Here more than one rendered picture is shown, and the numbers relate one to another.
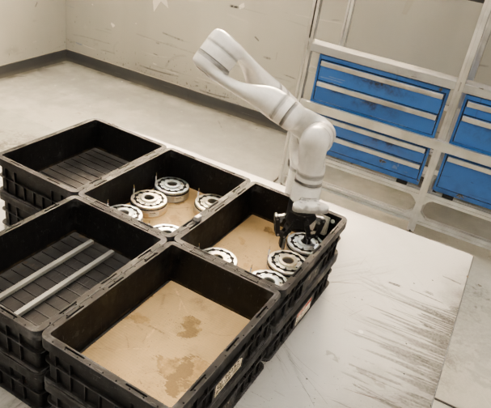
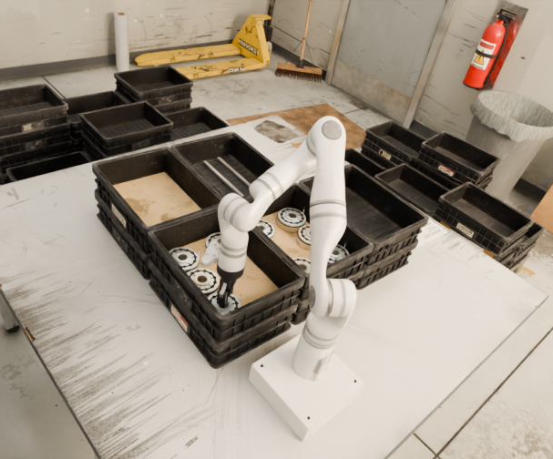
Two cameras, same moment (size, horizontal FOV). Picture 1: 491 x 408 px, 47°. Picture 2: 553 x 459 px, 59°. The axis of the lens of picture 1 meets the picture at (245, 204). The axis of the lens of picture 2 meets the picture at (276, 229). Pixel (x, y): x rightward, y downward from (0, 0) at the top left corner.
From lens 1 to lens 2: 1.97 m
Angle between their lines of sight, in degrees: 84
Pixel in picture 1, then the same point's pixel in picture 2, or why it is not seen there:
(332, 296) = (197, 366)
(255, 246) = (241, 282)
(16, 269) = (251, 176)
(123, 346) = (169, 193)
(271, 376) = (138, 283)
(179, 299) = not seen: hidden behind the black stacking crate
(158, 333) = (171, 207)
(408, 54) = not seen: outside the picture
